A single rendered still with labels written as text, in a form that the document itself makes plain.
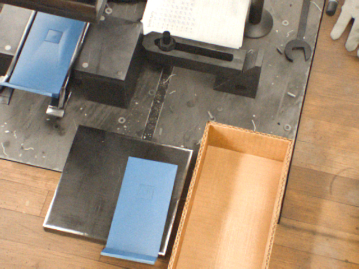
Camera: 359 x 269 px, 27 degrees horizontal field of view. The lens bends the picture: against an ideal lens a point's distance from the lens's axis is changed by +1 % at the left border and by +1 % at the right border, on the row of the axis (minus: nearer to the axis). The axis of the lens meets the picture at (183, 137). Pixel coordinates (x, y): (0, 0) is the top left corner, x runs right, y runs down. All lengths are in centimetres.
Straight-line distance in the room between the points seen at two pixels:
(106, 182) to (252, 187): 20
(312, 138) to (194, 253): 25
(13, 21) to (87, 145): 21
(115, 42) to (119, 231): 27
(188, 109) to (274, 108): 13
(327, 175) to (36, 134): 42
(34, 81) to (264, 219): 37
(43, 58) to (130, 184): 21
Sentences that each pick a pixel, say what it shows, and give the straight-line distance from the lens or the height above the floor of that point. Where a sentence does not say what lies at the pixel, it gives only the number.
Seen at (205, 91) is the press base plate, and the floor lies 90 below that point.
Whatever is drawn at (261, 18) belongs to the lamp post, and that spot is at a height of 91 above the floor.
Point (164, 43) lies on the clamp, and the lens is 108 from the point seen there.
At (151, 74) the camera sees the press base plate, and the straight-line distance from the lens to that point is 115.
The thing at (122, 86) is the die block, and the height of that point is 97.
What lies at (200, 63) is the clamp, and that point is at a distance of 108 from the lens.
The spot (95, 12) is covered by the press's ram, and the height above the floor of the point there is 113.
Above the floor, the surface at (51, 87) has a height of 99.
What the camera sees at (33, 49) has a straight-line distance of 109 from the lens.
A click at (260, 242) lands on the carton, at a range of 103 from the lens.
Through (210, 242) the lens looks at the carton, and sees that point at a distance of 103.
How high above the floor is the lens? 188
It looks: 63 degrees down
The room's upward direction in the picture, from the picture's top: 1 degrees clockwise
